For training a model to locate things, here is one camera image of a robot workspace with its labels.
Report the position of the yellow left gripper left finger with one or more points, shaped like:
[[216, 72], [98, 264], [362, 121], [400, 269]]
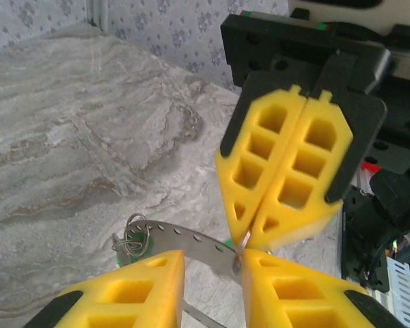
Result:
[[171, 283]]

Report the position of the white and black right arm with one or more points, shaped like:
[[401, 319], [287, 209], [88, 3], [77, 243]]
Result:
[[396, 205]]

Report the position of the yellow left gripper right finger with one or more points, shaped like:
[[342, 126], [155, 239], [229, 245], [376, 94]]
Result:
[[259, 290]]

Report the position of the red clamp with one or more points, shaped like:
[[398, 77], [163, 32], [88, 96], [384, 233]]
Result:
[[369, 167]]

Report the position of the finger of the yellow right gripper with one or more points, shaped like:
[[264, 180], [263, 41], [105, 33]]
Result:
[[304, 218], [283, 133]]

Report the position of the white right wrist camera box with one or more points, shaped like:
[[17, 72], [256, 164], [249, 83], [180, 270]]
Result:
[[355, 18]]

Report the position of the aluminium right corner post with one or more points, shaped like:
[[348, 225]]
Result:
[[97, 13]]

